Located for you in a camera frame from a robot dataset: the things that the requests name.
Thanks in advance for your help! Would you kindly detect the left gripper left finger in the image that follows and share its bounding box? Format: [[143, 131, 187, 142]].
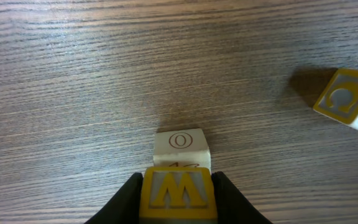
[[85, 172, 143, 224]]

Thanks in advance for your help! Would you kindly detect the plain wooden block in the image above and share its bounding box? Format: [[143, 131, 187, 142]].
[[153, 128, 211, 171]]

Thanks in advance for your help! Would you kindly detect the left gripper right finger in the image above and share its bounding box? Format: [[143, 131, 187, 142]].
[[211, 171, 272, 224]]

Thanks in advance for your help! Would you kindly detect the green envelope block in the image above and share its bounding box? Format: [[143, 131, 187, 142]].
[[139, 167, 218, 224]]

